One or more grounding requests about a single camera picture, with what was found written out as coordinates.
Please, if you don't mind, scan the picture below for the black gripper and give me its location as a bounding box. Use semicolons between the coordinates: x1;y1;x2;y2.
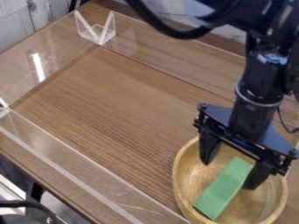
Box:
193;92;299;190

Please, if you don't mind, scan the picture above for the green rectangular block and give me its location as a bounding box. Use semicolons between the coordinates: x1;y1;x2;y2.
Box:
192;157;253;221

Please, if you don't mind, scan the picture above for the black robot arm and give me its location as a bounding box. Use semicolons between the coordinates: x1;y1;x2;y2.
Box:
193;0;299;190

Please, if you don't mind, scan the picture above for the brown wooden bowl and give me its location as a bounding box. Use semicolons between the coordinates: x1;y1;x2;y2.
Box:
172;137;287;224

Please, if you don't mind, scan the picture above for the clear acrylic front wall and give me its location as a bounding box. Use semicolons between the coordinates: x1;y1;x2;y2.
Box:
0;105;189;224

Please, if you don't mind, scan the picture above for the clear acrylic corner bracket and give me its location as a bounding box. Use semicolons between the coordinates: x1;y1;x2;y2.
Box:
73;10;116;46

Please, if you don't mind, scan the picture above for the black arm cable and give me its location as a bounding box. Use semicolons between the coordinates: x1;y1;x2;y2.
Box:
123;0;220;40

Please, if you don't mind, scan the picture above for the black cable bottom left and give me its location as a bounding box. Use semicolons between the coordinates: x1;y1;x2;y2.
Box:
0;199;60;224

